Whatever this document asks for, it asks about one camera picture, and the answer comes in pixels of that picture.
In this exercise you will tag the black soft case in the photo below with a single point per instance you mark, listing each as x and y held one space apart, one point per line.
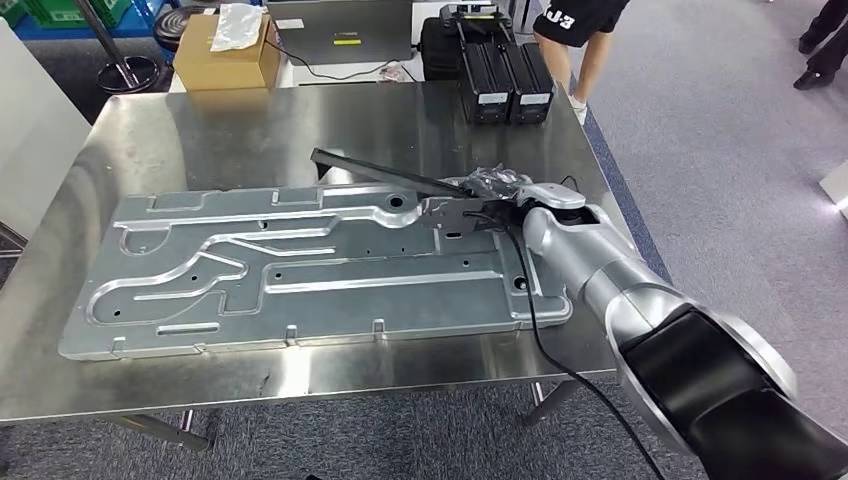
440 53

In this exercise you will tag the white plastic bag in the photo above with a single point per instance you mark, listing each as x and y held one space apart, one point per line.
235 26

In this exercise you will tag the brown cardboard box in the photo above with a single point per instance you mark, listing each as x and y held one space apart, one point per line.
218 69

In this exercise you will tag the grey laptop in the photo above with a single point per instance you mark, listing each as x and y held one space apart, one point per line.
318 33

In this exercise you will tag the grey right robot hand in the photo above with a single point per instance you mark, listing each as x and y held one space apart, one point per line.
497 182

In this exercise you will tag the black plastic perforated panel part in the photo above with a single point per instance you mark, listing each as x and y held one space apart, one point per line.
371 170

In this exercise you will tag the stainless steel workbench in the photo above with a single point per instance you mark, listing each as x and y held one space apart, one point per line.
199 132

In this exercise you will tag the small blue metal rack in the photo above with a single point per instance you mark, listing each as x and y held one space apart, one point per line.
99 26

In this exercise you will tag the stamped grey metal plate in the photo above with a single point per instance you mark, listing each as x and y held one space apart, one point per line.
331 298

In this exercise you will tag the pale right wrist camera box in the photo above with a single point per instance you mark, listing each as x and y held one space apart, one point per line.
553 195

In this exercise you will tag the white cabinet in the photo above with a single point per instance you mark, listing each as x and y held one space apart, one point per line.
33 132

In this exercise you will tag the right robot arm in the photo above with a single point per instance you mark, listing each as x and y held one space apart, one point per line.
596 265

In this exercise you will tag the white lit display counter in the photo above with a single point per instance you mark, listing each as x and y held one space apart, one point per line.
838 185

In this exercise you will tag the white desk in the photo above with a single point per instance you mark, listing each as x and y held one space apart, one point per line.
286 79

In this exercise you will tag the black battery box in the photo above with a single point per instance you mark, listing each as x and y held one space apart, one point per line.
487 73
533 73

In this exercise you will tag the green plastic crate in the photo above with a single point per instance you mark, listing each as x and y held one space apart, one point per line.
60 10

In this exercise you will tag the stanchion with black base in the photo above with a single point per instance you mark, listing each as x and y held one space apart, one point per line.
129 76

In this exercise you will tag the black round stool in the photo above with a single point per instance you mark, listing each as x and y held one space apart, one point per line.
173 26

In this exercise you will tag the person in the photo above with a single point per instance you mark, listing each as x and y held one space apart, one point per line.
570 20
828 53

